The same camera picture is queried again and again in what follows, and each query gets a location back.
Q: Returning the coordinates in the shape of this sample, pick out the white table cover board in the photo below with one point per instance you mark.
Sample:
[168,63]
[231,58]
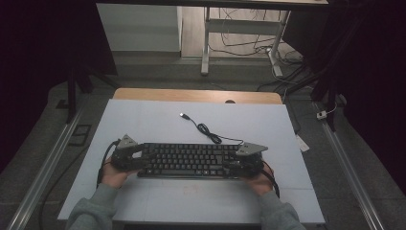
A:
[159,124]

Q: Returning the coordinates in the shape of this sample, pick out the wooden table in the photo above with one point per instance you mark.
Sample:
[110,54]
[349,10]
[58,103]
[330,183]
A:
[191,95]

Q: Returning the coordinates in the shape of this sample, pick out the dark curtain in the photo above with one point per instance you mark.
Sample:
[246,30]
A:
[38,64]
[370,80]

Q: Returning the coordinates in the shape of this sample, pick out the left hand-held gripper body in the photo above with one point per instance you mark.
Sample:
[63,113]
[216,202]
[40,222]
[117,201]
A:
[123,156]

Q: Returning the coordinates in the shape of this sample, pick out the aluminium floor rail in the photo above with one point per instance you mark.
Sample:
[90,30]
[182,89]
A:
[351,172]
[41,179]

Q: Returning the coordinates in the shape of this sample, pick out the person's right hand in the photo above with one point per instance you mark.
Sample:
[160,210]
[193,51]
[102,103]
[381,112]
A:
[260,183]

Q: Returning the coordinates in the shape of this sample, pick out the person's left hand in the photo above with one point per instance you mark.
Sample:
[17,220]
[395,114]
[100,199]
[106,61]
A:
[115,177]

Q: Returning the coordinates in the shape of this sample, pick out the white-framed desk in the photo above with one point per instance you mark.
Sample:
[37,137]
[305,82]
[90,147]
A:
[239,26]

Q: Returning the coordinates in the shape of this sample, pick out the white cabinet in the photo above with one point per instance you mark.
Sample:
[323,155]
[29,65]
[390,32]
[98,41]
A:
[137,28]

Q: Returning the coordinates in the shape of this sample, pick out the black metal stand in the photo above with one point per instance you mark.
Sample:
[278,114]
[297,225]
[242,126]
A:
[71,96]
[330,105]

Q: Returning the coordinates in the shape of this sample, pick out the black computer keyboard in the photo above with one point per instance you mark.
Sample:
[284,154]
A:
[191,159]

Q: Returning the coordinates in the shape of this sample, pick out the small white box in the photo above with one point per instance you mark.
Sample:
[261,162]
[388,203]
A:
[321,115]

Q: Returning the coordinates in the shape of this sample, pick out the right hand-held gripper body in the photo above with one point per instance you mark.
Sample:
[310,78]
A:
[250,159]

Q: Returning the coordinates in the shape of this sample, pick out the white paper tag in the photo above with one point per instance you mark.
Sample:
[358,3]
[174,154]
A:
[302,143]

